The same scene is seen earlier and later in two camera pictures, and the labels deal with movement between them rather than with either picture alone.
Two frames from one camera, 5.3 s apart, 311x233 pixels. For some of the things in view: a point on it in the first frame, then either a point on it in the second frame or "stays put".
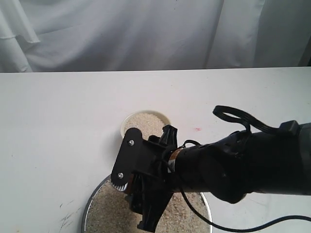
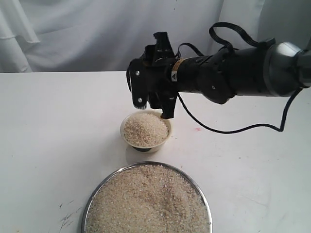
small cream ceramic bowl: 149,123 stays put
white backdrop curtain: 41,36 stays put
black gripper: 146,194 → 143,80
